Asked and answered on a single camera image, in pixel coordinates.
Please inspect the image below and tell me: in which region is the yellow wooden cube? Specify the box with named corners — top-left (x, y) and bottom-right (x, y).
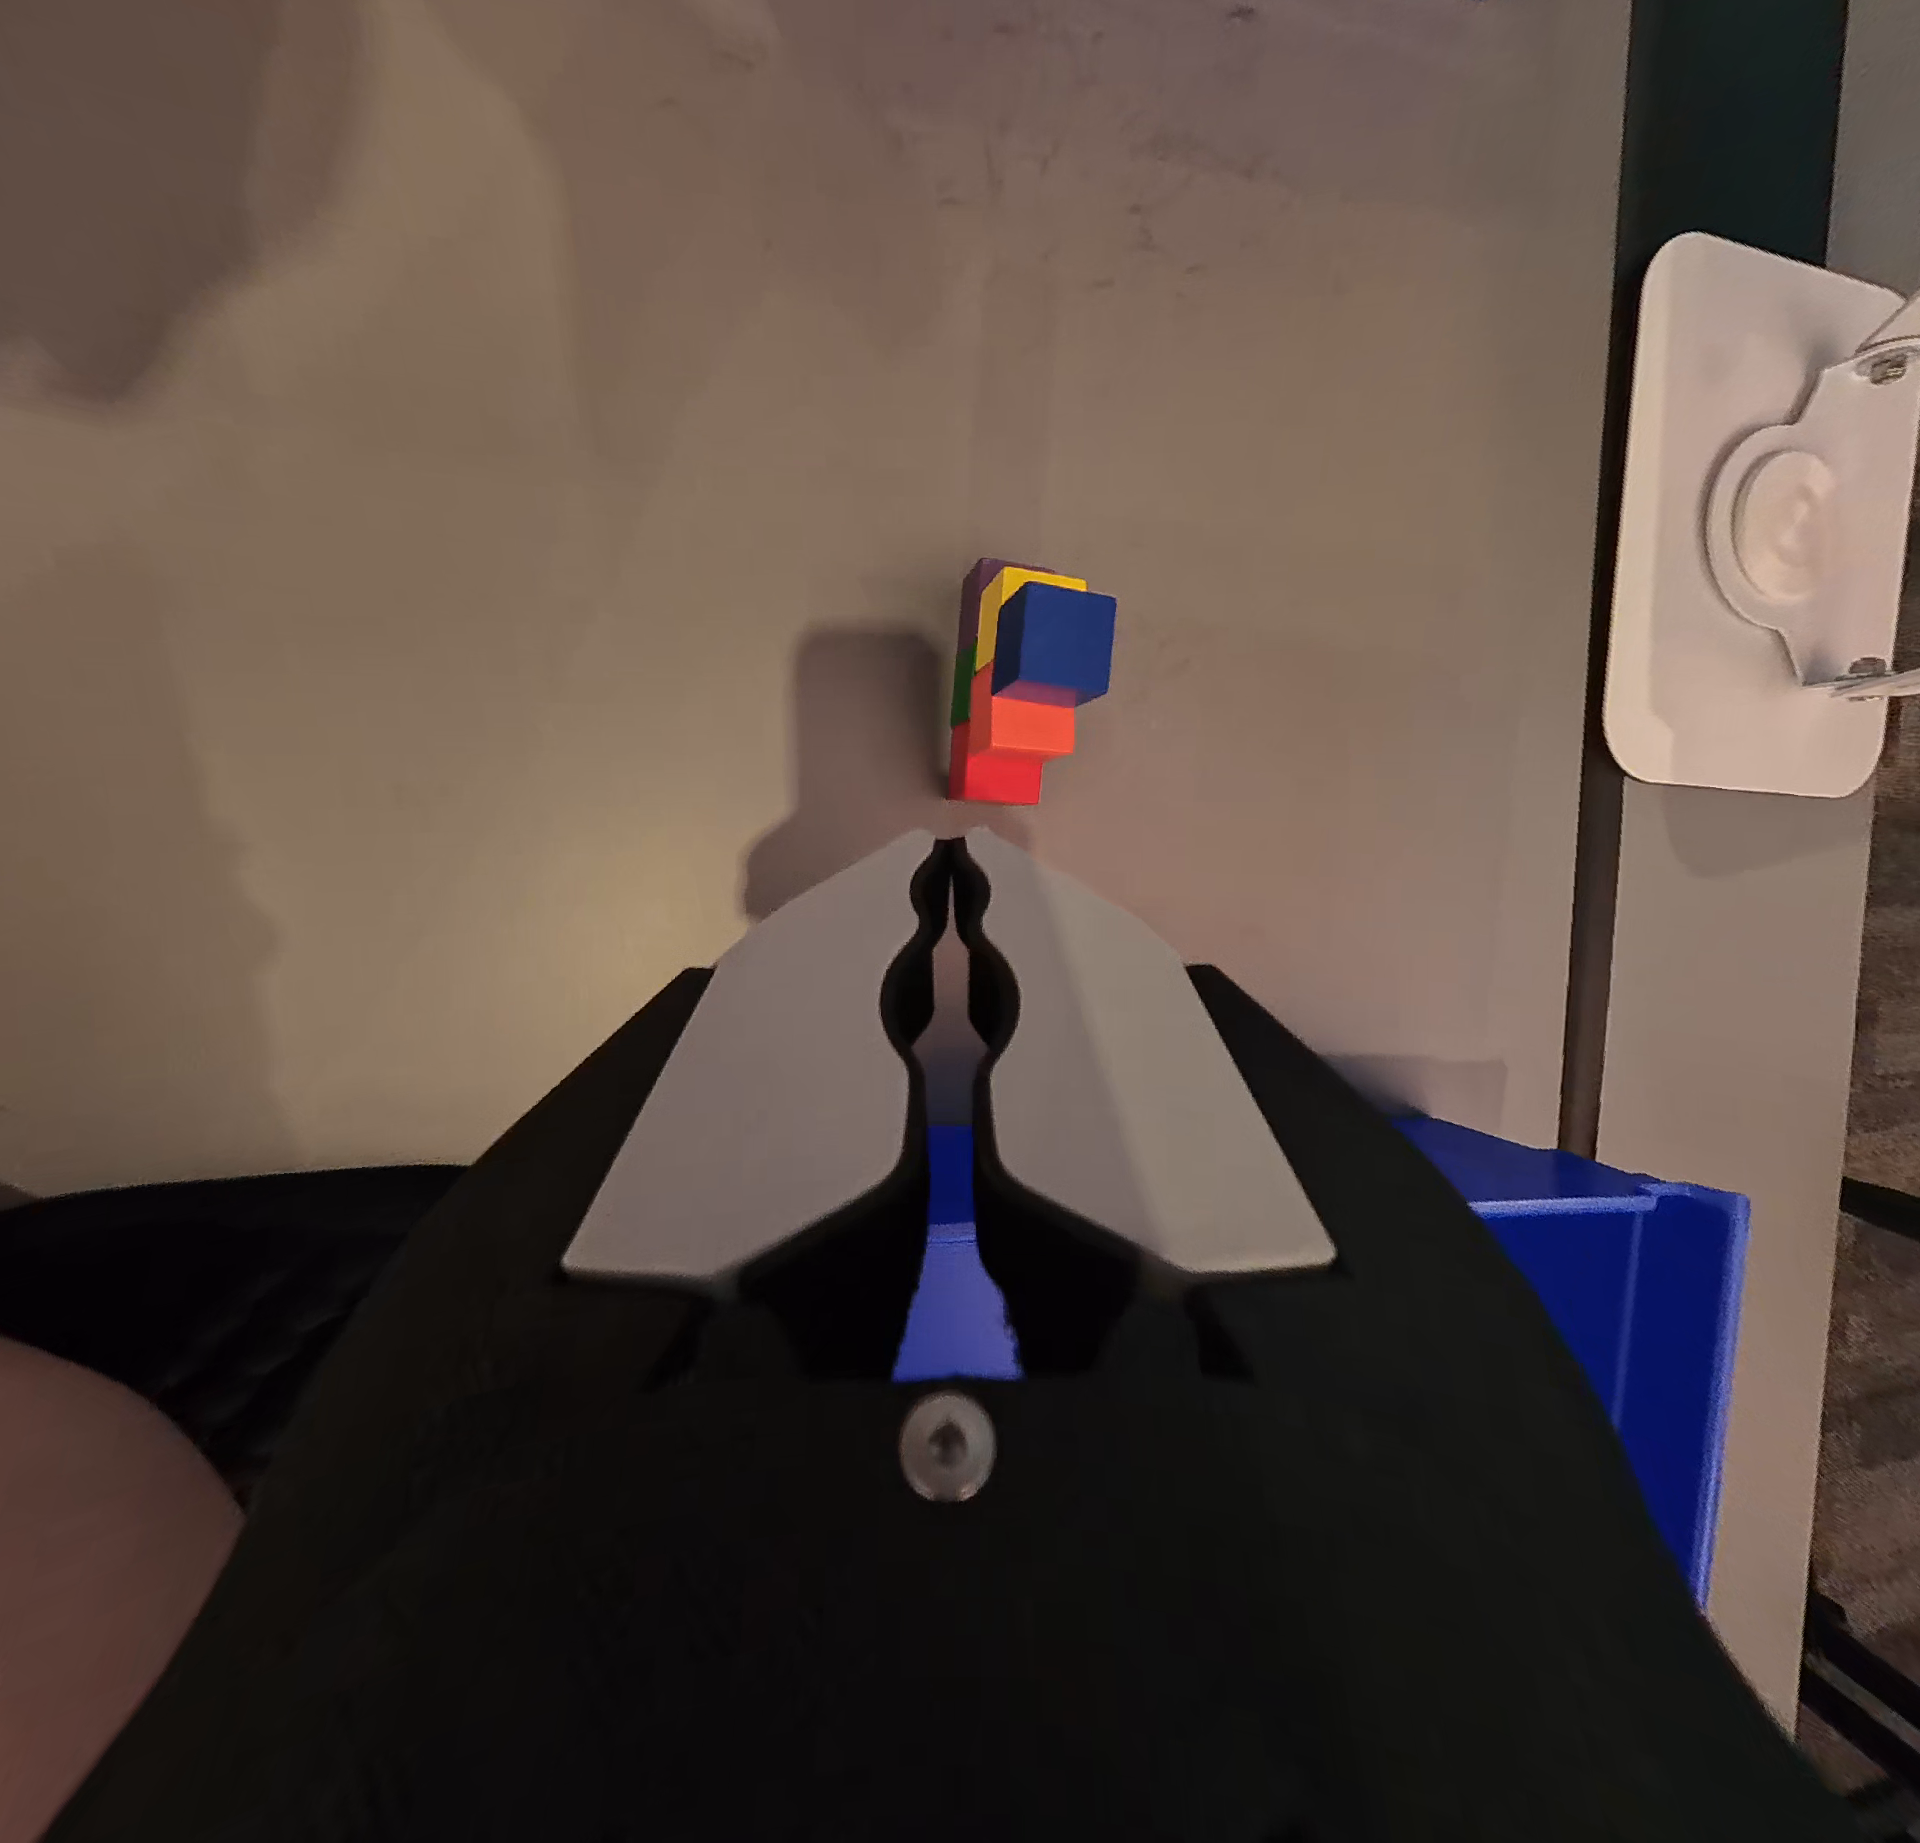
top-left (978, 567), bottom-right (1092, 672)

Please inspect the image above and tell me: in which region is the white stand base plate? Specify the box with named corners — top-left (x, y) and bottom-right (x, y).
top-left (1599, 230), bottom-right (1920, 799)

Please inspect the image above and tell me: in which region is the orange wooden cube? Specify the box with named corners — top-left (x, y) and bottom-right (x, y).
top-left (970, 667), bottom-right (1079, 758)

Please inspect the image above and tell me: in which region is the black strip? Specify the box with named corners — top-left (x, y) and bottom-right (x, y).
top-left (1556, 0), bottom-right (1856, 1159)

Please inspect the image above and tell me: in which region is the person's leg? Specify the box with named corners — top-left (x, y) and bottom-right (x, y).
top-left (0, 1332), bottom-right (250, 1843)

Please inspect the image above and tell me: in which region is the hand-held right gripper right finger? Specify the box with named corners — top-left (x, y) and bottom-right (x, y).
top-left (956, 828), bottom-right (1340, 1336)

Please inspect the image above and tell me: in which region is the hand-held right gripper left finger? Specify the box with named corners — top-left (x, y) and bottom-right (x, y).
top-left (559, 828), bottom-right (953, 1323)

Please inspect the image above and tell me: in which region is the red wooden cube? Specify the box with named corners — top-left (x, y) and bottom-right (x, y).
top-left (946, 726), bottom-right (1047, 806)

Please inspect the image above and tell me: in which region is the blue wooden cube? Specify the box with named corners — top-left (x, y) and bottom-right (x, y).
top-left (992, 581), bottom-right (1120, 710)

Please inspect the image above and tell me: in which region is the blue plastic bin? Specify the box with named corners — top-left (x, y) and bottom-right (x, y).
top-left (892, 1111), bottom-right (1754, 1618)

